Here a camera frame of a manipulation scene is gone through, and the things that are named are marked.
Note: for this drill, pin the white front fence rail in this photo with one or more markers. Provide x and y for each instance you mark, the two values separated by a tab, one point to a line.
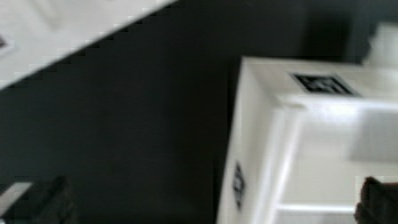
50	27

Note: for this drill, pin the white cabinet top bar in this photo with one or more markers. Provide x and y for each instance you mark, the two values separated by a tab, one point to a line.
382	53

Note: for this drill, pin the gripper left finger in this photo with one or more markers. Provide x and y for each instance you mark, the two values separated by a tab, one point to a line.
36	202

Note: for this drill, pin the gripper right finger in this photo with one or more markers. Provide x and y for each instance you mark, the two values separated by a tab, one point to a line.
377	206

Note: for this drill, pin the white cabinet body box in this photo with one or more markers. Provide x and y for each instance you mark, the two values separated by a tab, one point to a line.
313	141

